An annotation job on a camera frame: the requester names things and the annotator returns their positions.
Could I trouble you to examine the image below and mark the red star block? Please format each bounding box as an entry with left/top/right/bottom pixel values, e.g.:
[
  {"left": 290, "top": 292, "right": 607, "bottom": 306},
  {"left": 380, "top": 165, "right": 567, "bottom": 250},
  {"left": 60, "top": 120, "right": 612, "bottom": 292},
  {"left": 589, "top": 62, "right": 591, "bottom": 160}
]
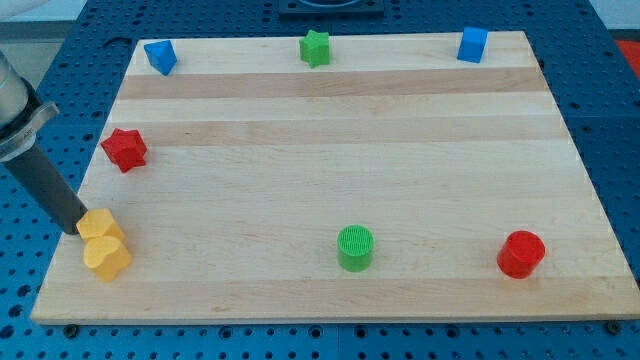
[{"left": 100, "top": 128, "right": 147, "bottom": 173}]

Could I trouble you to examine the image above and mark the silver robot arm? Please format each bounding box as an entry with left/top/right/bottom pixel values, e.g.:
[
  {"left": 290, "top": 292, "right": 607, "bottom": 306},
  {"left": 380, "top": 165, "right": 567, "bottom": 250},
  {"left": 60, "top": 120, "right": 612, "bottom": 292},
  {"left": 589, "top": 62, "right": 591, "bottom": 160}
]
[{"left": 1, "top": 53, "right": 59, "bottom": 162}]

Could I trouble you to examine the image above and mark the red cylinder block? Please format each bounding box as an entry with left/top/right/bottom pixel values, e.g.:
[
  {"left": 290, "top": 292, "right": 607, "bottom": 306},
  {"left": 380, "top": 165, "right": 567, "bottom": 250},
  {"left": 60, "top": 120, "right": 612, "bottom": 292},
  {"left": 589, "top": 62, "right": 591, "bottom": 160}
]
[{"left": 496, "top": 230, "right": 546, "bottom": 279}]

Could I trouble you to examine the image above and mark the yellow heart block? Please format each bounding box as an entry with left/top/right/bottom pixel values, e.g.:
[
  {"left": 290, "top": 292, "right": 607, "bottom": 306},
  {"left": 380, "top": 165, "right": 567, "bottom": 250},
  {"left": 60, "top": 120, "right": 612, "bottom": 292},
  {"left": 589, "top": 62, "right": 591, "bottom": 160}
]
[{"left": 83, "top": 236, "right": 132, "bottom": 282}]

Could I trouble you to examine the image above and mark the green cylinder block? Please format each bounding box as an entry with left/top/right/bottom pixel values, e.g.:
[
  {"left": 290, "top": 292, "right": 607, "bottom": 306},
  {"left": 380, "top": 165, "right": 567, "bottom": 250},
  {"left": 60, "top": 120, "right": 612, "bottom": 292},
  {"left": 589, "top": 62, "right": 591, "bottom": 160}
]
[{"left": 337, "top": 224, "right": 375, "bottom": 272}]

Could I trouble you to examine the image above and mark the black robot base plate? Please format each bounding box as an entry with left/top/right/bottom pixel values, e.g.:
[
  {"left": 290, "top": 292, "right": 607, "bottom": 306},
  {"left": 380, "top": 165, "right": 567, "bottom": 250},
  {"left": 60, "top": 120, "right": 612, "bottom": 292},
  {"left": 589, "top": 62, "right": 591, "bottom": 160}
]
[{"left": 276, "top": 0, "right": 385, "bottom": 17}]

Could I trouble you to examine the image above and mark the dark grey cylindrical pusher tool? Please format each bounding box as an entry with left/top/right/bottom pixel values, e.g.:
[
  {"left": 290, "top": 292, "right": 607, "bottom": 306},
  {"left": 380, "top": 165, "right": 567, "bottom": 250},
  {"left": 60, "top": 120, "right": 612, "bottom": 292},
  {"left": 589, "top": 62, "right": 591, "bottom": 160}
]
[{"left": 4, "top": 144, "right": 88, "bottom": 235}]

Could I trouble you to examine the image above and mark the blue triangular prism block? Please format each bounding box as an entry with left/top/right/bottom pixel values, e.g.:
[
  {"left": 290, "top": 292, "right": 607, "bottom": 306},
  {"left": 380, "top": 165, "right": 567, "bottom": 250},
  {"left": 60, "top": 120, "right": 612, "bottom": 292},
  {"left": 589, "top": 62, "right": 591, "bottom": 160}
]
[{"left": 143, "top": 40, "right": 177, "bottom": 76}]

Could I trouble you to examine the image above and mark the yellow pentagon block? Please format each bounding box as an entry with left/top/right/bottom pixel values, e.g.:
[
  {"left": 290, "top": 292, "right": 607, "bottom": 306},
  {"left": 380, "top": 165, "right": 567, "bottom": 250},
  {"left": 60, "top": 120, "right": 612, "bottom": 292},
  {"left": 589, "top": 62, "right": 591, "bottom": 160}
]
[{"left": 76, "top": 208, "right": 126, "bottom": 243}]

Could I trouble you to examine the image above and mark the green star block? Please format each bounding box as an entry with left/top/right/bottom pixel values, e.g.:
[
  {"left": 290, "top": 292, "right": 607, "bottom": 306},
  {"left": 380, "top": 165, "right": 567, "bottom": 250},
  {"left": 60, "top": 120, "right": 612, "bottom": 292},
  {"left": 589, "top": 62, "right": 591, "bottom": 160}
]
[{"left": 299, "top": 29, "right": 331, "bottom": 68}]

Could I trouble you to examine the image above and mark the blue cube block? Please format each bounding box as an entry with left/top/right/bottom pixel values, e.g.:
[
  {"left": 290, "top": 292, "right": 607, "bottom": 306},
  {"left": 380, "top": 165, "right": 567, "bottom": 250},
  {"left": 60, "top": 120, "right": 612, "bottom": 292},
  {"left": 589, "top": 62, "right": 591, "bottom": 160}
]
[{"left": 457, "top": 27, "right": 489, "bottom": 64}]

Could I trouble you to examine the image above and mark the wooden board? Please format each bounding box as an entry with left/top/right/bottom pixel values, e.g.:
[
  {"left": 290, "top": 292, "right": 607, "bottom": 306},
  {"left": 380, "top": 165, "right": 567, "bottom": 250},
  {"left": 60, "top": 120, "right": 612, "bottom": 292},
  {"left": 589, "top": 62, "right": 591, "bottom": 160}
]
[{"left": 31, "top": 31, "right": 639, "bottom": 325}]

